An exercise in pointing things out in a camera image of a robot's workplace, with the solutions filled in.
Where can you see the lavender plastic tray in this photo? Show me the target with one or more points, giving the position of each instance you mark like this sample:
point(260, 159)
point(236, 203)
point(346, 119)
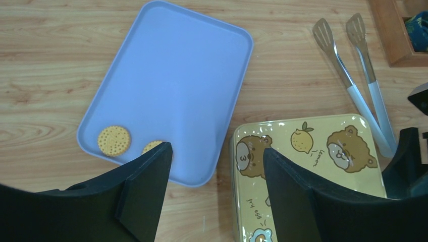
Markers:
point(176, 78)

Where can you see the round yellow cookie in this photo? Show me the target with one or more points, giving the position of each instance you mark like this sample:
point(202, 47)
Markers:
point(150, 146)
point(114, 141)

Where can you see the dark rolled sock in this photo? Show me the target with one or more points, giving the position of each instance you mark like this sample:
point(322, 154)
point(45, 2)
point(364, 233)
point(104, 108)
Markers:
point(417, 31)

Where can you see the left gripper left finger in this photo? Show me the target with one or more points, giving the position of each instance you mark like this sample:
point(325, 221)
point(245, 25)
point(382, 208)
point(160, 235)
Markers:
point(123, 204)

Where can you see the wooden compartment organizer box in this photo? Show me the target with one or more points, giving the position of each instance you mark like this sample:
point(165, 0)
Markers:
point(389, 18)

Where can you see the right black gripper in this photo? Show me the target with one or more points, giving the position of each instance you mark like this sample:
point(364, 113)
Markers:
point(406, 175)

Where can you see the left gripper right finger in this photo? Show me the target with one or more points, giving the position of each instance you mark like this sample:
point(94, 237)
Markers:
point(308, 207)

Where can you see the silver square tin lid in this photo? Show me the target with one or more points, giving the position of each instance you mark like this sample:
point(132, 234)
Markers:
point(338, 147)

